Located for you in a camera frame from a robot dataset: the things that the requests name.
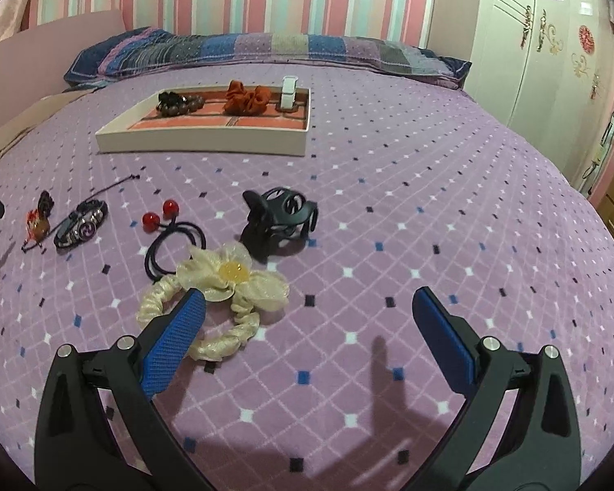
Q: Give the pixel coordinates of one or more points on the pink headboard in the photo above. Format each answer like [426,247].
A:
[34,61]

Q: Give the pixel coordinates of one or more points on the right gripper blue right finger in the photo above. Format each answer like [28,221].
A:
[518,427]

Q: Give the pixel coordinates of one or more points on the cream flower scrunchie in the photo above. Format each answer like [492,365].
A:
[225,275]

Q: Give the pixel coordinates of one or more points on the small red orange charm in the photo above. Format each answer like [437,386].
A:
[38,219]

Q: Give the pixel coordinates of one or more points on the white wardrobe with decals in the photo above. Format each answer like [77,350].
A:
[540,67]

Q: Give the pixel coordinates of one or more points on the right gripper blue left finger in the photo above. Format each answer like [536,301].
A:
[75,448]

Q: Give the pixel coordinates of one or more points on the striped patchwork pillow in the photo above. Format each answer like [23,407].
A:
[150,50]

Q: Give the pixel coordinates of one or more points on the black hair claw clip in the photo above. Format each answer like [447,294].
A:
[274,217]

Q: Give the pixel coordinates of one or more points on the purple dotted bedspread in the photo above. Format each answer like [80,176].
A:
[416,186]

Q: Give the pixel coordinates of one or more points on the black hair tie red balls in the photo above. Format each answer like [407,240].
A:
[171,237]

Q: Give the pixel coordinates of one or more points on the white tray brick pattern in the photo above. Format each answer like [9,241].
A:
[141,128]

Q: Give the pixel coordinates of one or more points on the orange scrunchie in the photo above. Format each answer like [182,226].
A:
[243,102]

